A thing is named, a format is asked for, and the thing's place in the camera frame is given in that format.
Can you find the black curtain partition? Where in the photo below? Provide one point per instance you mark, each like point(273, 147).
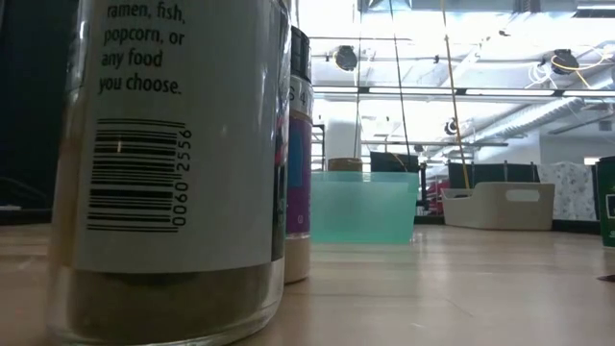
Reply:
point(29, 96)

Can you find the black partition panel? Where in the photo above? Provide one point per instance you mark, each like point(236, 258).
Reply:
point(519, 172)

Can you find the garlic powder jar purple label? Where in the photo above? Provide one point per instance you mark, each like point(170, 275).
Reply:
point(299, 192)

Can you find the dark green jar black lid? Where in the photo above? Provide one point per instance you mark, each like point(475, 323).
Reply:
point(607, 216)

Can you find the long light bar fixture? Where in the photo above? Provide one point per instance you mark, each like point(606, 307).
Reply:
point(504, 91)

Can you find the red background cart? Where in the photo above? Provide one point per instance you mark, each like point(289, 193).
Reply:
point(435, 197)

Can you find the teal translucent plastic tray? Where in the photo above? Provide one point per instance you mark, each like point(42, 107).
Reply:
point(365, 211)

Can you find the black computer case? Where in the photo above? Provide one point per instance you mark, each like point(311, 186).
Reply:
point(384, 161)

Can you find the cork lid jar barcode label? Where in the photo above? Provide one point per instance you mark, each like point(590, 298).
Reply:
point(182, 144)

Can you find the white patterned cloth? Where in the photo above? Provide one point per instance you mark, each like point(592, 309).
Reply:
point(567, 192)

